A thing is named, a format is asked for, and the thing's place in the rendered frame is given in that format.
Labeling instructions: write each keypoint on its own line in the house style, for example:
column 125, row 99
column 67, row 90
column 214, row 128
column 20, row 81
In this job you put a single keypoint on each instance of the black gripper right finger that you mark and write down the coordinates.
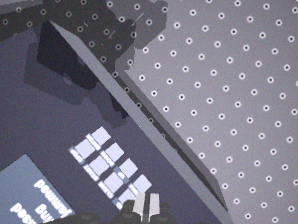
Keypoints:
column 153, row 209

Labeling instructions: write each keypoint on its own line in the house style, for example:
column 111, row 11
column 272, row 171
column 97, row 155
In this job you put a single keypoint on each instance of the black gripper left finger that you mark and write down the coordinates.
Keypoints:
column 129, row 215

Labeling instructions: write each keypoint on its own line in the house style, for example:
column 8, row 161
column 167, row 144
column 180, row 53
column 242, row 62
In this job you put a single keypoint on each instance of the white real-time pcr machine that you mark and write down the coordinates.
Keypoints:
column 58, row 104

